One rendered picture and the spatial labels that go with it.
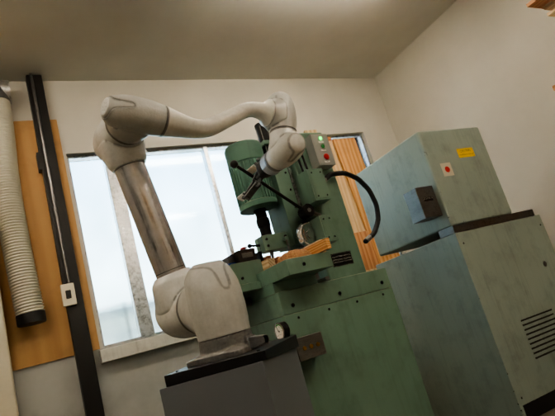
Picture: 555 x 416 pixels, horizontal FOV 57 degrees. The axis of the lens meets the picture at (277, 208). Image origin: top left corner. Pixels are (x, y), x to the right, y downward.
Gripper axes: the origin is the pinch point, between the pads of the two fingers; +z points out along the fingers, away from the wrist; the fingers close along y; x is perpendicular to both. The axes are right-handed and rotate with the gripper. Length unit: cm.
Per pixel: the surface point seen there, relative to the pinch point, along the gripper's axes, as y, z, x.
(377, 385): -59, -8, -75
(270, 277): -35.7, -6.1, -19.4
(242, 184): 6.0, 10.1, -1.7
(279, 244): -12.3, 10.5, -26.7
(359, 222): 100, 125, -140
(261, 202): -0.3, 5.9, -11.1
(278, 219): 0.9, 14.2, -24.7
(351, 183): 128, 124, -124
